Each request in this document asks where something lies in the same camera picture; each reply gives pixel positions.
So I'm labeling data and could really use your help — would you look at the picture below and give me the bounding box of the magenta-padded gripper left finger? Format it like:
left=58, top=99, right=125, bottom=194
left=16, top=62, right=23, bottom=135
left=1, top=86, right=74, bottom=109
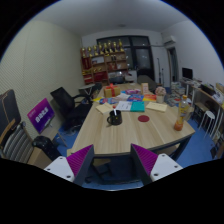
left=43, top=144, right=96, bottom=187

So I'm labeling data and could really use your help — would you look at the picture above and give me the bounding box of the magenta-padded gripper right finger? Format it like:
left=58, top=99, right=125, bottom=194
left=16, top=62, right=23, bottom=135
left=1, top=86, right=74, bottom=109
left=130, top=143, right=184, bottom=186

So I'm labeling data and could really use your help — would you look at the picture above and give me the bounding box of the orange drink bottle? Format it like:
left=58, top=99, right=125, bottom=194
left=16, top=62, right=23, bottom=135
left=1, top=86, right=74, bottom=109
left=173, top=94, right=191, bottom=132

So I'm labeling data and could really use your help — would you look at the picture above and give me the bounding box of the black bag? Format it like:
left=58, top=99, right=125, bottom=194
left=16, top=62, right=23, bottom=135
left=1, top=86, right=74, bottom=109
left=32, top=135, right=63, bottom=161

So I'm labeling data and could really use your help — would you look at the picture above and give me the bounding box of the flat round red coaster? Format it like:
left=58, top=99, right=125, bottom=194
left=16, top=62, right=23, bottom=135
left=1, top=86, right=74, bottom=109
left=137, top=114, right=150, bottom=123

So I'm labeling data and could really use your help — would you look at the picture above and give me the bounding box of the striped cushion chair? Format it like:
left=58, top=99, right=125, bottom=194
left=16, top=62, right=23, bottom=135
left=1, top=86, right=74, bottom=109
left=0, top=89, right=34, bottom=160

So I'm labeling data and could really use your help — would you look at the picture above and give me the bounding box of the purple sign board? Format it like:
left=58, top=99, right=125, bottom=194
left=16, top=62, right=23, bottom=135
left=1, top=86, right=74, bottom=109
left=27, top=97, right=56, bottom=134

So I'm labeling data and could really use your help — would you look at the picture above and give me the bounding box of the large tan envelope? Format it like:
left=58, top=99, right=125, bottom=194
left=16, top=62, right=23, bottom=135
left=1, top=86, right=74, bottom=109
left=145, top=101, right=168, bottom=113

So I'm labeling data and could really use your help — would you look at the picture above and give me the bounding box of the teal book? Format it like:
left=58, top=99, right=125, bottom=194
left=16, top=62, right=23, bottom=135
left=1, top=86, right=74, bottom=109
left=130, top=101, right=146, bottom=113

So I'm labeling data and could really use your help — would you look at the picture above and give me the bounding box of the black mug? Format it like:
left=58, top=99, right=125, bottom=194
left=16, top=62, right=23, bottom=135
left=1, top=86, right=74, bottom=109
left=106, top=109, right=124, bottom=127

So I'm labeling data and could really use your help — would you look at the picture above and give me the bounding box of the black office chair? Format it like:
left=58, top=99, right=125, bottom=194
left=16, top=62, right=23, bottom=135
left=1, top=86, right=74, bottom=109
left=49, top=86, right=94, bottom=131

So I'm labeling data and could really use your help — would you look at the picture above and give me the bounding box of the white round stool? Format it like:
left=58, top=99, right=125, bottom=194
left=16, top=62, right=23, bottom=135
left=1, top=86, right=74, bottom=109
left=199, top=110, right=216, bottom=134

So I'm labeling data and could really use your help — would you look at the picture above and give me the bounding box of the orange book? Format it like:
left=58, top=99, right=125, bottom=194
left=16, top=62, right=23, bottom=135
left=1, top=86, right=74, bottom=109
left=143, top=94, right=158, bottom=102

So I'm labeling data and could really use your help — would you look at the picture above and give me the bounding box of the white printed booklet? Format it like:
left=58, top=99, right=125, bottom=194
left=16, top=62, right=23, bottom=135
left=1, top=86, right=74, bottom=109
left=114, top=100, right=133, bottom=112

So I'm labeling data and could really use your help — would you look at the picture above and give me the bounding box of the pale yellow envelope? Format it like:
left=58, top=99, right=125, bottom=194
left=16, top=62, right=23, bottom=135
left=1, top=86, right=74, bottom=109
left=95, top=102, right=114, bottom=115

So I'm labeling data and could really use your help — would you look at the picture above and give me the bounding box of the blue printed book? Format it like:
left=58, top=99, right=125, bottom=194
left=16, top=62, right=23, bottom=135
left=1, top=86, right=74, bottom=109
left=126, top=94, right=145, bottom=103

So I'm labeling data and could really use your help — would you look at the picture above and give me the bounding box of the pink flower potted plant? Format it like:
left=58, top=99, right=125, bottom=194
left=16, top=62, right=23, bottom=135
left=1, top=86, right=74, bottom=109
left=154, top=85, right=167, bottom=104

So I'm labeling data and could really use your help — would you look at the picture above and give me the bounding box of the stack of books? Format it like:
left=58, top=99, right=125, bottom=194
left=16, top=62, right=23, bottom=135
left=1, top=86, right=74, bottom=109
left=169, top=81, right=186, bottom=102

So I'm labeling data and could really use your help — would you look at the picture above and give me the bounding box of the small upright orange box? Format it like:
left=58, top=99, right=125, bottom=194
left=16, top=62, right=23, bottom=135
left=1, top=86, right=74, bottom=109
left=140, top=82, right=150, bottom=95

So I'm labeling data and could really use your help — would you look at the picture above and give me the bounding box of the pink box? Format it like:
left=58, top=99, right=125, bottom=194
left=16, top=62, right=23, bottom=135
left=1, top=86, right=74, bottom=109
left=124, top=88, right=142, bottom=95

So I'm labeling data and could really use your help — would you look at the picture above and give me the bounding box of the colourful blue red booklet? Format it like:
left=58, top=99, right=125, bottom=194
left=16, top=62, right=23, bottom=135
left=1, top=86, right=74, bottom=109
left=98, top=97, right=119, bottom=105

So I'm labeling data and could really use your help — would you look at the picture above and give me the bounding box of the cluttered side desk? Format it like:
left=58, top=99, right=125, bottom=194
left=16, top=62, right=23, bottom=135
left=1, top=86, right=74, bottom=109
left=179, top=78, right=224, bottom=158

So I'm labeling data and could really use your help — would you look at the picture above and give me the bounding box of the small round white table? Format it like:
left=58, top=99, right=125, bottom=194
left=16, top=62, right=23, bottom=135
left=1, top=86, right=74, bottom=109
left=78, top=83, right=96, bottom=98

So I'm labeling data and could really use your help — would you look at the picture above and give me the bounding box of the grey chair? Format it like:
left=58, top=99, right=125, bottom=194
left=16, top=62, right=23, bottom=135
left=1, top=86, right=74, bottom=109
left=137, top=74, right=158, bottom=91

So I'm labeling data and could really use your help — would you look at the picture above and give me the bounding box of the yellow gift box red ribbon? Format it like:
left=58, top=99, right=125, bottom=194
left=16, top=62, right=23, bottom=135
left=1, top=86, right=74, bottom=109
left=103, top=83, right=121, bottom=98

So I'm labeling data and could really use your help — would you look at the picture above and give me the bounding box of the black microphone stand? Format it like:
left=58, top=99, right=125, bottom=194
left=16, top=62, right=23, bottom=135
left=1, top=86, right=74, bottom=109
left=156, top=57, right=166, bottom=84

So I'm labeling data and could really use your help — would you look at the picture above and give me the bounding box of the black computer monitor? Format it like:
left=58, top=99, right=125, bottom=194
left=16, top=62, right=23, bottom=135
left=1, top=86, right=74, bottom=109
left=181, top=67, right=194, bottom=80

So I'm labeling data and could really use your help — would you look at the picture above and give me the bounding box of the wooden shelf unit with trophies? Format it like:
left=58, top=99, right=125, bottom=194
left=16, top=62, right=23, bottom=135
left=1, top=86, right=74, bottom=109
left=79, top=39, right=129, bottom=85

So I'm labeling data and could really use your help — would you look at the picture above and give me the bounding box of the white air conditioner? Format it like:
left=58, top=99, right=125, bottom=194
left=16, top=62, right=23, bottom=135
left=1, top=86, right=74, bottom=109
left=162, top=34, right=177, bottom=46

